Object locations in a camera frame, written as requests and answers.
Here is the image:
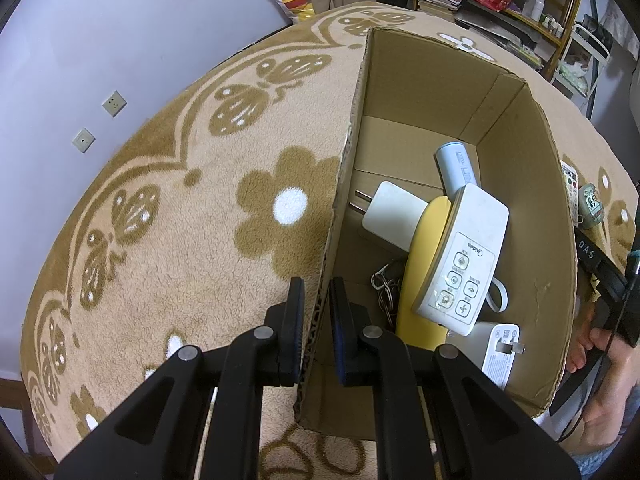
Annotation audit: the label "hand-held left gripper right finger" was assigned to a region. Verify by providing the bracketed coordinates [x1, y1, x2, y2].
[327, 276, 581, 480]

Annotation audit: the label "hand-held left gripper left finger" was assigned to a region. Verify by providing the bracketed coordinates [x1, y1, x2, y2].
[55, 276, 306, 480]

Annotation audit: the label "metal chain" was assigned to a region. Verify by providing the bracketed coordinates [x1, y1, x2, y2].
[371, 265, 403, 326]

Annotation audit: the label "white strap loop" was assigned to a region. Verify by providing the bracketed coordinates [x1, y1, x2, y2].
[480, 277, 511, 323]

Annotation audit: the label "yellow oblong plastic case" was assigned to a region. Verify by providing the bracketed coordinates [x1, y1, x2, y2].
[395, 195, 453, 353]

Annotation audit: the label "white square charger adapter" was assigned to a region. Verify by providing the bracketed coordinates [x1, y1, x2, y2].
[445, 321, 528, 391]

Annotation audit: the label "white rounded plug charger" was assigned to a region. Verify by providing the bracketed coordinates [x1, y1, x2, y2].
[354, 181, 431, 251]

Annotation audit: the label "white remote with round buttons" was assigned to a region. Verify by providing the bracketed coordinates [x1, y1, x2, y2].
[410, 183, 511, 337]

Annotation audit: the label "pale blue cylinder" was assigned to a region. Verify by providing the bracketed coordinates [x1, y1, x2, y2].
[432, 141, 483, 196]

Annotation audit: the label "cardboard box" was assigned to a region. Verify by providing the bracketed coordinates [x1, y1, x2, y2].
[292, 27, 581, 431]

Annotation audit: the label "person's right forearm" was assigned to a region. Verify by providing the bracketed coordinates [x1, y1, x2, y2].
[560, 395, 640, 457]

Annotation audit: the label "person's right hand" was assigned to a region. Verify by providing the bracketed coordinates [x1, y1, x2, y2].
[567, 302, 640, 411]

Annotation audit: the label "white remote with coloured buttons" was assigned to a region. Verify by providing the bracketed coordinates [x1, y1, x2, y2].
[560, 160, 581, 198]

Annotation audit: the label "brown floral blanket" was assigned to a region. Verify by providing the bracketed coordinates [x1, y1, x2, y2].
[20, 1, 640, 480]

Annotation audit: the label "person's blue trousers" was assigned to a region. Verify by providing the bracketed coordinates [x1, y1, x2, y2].
[570, 452, 608, 476]

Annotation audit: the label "wooden shelf unit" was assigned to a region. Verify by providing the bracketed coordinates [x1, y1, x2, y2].
[412, 0, 588, 76]

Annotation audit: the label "stack of books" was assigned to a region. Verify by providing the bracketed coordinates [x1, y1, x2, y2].
[416, 0, 463, 15]

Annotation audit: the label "black strap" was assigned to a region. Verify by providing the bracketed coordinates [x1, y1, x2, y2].
[549, 330, 618, 417]

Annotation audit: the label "white wire cart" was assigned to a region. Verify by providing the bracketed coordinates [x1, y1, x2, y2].
[552, 22, 613, 98]

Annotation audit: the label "wall socket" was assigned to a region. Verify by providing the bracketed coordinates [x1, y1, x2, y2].
[101, 91, 127, 118]
[71, 128, 96, 153]

